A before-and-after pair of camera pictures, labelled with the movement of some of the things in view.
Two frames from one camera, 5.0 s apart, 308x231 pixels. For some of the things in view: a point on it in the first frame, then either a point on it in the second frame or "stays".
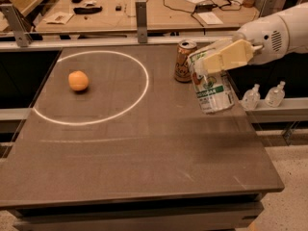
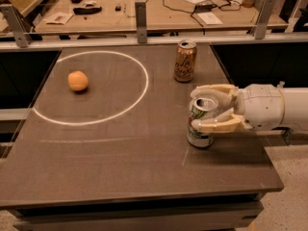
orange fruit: [78, 80] stays
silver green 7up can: [214, 89] -> [200, 109]
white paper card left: [60, 17] stays
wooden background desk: [166, 10] stays
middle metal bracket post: [141, 21] stays
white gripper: [266, 39] -> [261, 106]
